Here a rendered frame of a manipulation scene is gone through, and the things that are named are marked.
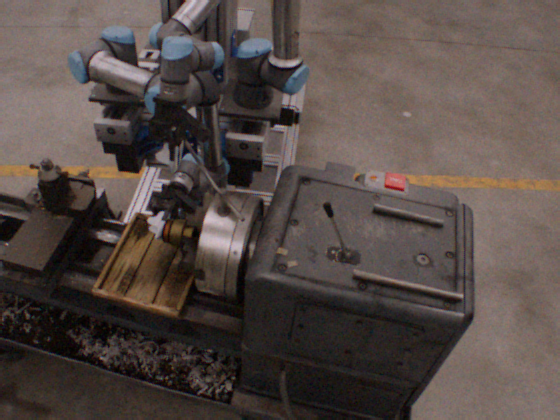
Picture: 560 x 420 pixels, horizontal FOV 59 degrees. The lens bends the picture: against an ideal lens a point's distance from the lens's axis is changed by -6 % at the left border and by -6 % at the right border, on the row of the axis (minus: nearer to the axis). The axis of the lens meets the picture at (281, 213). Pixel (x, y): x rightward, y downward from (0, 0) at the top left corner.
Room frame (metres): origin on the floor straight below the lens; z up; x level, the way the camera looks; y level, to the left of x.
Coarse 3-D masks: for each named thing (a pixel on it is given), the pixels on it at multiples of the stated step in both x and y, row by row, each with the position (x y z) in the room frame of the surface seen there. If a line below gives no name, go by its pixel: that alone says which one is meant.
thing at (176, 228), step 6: (168, 222) 1.00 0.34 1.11; (174, 222) 1.00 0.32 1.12; (180, 222) 1.00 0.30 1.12; (162, 228) 0.98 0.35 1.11; (168, 228) 0.98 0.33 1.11; (174, 228) 0.98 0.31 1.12; (180, 228) 0.98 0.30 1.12; (186, 228) 0.99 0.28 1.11; (192, 228) 0.99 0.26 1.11; (162, 234) 0.97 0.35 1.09; (168, 234) 0.97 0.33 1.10; (174, 234) 0.97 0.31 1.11; (180, 234) 0.96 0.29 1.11; (186, 234) 0.97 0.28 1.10; (192, 234) 1.01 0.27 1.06; (168, 240) 0.96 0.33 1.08; (174, 240) 0.96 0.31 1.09
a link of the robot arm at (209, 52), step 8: (192, 40) 1.23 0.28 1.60; (200, 48) 1.18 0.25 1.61; (208, 48) 1.20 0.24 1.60; (216, 48) 1.22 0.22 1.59; (200, 56) 1.16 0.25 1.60; (208, 56) 1.18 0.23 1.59; (216, 56) 1.20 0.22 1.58; (200, 64) 1.15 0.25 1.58; (208, 64) 1.18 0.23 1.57; (216, 64) 1.20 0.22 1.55
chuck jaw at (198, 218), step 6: (204, 198) 1.05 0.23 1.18; (210, 198) 1.05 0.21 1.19; (204, 204) 1.04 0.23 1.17; (198, 210) 1.03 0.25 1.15; (204, 210) 1.03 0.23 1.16; (192, 216) 1.02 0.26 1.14; (198, 216) 1.02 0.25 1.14; (204, 216) 1.02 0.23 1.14; (186, 222) 1.00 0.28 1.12; (192, 222) 1.00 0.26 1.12; (198, 222) 1.00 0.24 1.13
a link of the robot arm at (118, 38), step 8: (104, 32) 1.59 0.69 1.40; (112, 32) 1.60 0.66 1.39; (120, 32) 1.61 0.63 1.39; (128, 32) 1.62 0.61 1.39; (104, 40) 1.56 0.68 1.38; (112, 40) 1.56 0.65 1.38; (120, 40) 1.57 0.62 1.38; (128, 40) 1.59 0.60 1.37; (112, 48) 1.55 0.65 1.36; (120, 48) 1.57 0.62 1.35; (128, 48) 1.59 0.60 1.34; (120, 56) 1.55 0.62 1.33; (128, 56) 1.58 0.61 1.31; (136, 56) 1.63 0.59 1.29; (136, 64) 1.61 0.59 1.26
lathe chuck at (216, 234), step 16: (208, 208) 0.97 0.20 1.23; (240, 208) 0.98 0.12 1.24; (208, 224) 0.92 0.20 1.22; (224, 224) 0.92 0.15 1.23; (208, 240) 0.88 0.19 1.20; (224, 240) 0.88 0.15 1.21; (208, 256) 0.85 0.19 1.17; (224, 256) 0.85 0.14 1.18; (208, 272) 0.83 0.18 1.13; (224, 272) 0.83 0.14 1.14; (208, 288) 0.82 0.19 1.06; (224, 288) 0.81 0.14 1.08
